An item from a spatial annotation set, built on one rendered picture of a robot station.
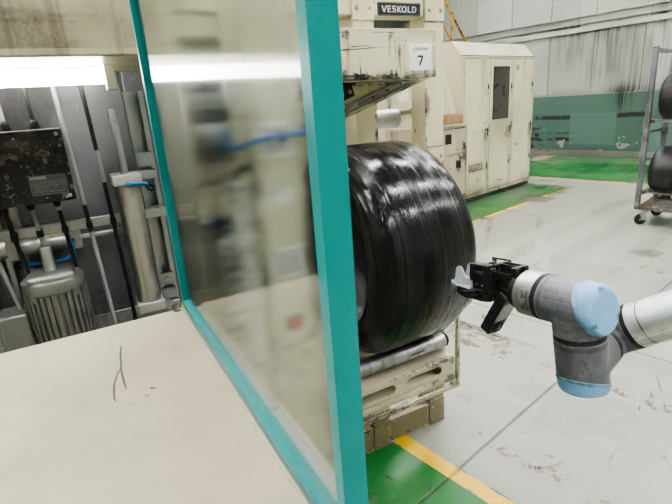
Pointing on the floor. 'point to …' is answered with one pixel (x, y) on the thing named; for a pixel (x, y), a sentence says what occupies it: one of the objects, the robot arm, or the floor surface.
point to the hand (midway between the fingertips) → (456, 284)
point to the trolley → (658, 171)
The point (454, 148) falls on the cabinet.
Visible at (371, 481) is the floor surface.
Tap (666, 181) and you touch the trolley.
